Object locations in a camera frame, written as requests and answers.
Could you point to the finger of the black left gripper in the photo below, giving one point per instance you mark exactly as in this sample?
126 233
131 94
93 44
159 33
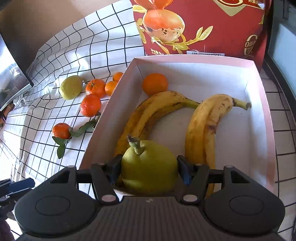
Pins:
8 186

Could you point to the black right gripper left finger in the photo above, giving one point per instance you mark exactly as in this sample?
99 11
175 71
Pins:
104 177

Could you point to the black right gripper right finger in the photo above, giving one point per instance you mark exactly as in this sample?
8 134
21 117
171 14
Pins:
193 183

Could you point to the green pear with stem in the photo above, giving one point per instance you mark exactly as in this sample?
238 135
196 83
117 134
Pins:
148 168

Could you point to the spotted yellow banana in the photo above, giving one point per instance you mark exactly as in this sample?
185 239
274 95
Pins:
148 113

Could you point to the orange mandarin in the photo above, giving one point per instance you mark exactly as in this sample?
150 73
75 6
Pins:
154 83

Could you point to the white black-grid tablecloth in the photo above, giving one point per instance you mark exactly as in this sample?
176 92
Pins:
27 148

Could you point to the green leafy twig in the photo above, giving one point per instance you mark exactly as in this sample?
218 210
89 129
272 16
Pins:
74 134

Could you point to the mandarin with leaves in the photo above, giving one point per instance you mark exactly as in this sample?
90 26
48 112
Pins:
61 130

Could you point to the large mandarin on cloth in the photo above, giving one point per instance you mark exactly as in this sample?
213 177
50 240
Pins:
90 105

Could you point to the small mandarin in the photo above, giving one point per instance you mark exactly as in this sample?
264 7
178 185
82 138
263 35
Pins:
97 87
110 87
117 76

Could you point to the yellow-green pear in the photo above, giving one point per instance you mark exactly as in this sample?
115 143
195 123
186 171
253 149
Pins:
71 87

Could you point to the white oven with glass door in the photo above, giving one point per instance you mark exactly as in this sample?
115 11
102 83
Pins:
281 43

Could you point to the red quail egg bag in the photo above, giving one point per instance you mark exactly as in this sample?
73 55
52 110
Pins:
203 27

